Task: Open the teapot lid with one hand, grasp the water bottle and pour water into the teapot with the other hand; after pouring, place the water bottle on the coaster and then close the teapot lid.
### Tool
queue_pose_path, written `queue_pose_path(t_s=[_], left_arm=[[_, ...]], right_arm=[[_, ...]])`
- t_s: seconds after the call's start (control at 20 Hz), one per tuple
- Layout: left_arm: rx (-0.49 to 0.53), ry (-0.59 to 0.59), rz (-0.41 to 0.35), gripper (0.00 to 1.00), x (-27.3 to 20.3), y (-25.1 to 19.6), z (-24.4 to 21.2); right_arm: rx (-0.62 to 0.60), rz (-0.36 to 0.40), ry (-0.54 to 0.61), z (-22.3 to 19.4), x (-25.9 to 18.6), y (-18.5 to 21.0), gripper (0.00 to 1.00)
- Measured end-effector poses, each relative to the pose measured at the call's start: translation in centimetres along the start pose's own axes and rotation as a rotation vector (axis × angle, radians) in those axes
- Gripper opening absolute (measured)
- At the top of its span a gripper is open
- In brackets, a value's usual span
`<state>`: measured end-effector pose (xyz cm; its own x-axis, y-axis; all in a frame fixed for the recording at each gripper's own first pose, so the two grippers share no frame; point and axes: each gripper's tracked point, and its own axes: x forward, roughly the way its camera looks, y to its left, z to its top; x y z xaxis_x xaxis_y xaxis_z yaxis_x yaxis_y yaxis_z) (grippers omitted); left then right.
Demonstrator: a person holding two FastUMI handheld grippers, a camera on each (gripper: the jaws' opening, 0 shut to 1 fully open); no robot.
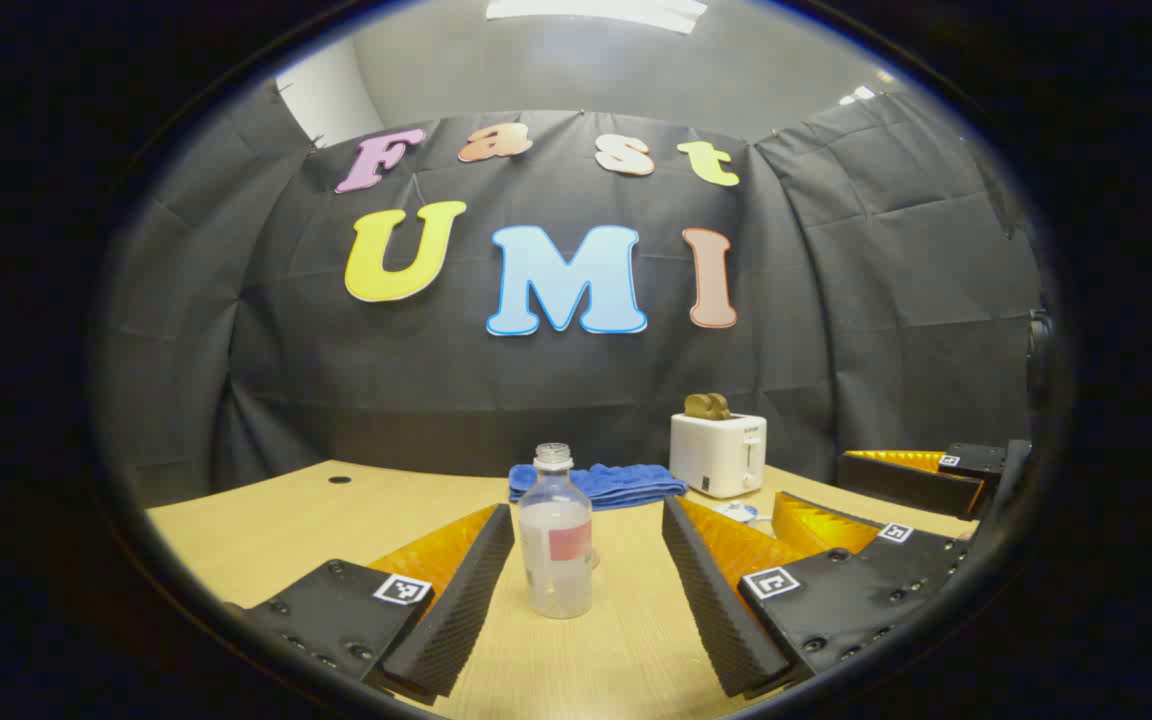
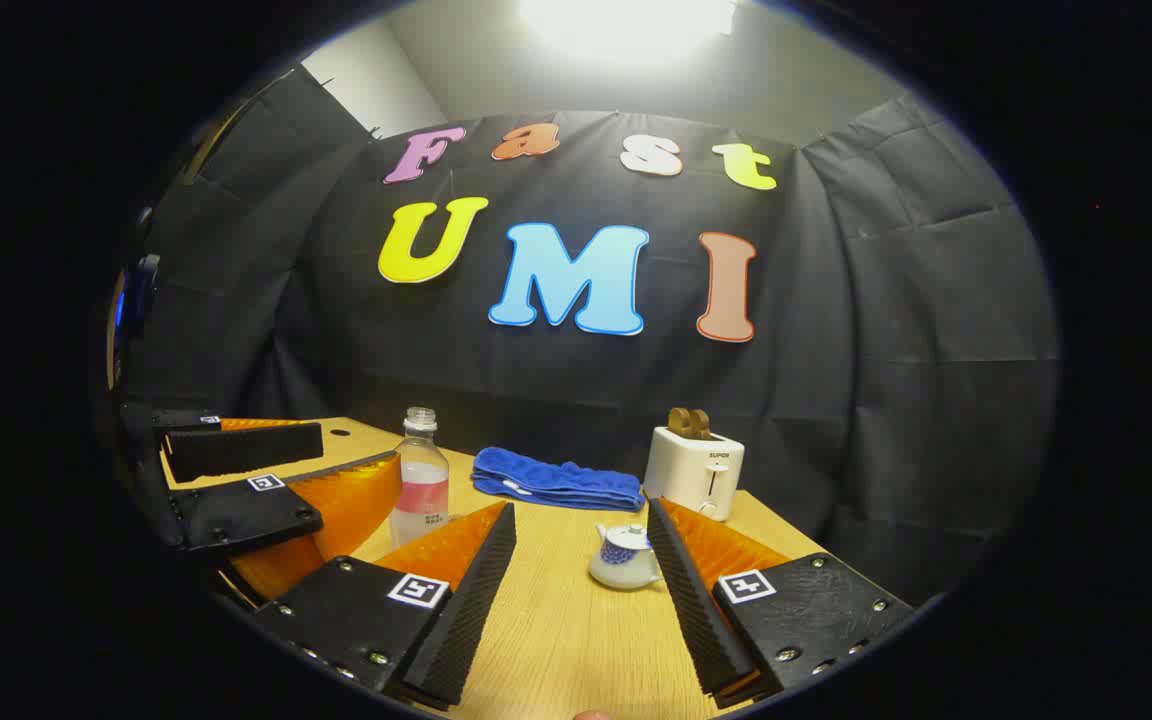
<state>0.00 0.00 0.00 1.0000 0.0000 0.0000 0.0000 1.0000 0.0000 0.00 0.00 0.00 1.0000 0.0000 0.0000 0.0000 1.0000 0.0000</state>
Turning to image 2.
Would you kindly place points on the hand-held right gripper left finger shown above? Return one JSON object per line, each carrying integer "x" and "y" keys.
{"x": 466, "y": 610}

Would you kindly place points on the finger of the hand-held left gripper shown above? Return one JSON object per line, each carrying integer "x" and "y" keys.
{"x": 246, "y": 515}
{"x": 236, "y": 452}

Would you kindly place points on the folded blue towel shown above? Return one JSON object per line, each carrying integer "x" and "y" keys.
{"x": 556, "y": 480}

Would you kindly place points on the white toaster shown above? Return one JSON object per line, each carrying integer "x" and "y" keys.
{"x": 691, "y": 475}

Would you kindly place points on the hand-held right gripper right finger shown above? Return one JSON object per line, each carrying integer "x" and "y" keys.
{"x": 696, "y": 610}

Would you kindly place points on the black backdrop cloth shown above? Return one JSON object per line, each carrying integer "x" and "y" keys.
{"x": 836, "y": 350}

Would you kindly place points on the white blue-patterned teacup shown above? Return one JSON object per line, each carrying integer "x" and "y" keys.
{"x": 621, "y": 572}

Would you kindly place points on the clear plastic water bottle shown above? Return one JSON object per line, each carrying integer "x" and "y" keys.
{"x": 419, "y": 470}

